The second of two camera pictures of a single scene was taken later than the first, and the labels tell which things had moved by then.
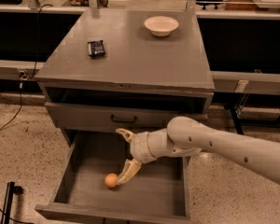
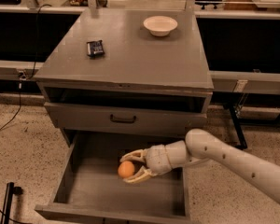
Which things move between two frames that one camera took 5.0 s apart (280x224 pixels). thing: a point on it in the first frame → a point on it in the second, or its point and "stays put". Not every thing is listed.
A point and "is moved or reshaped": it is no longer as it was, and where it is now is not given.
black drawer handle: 123,120 stays put
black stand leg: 11,189 stays put
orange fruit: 111,180 is moved or reshaped
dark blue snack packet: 96,49 stays put
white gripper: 139,147 → 158,161
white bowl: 161,25 stays put
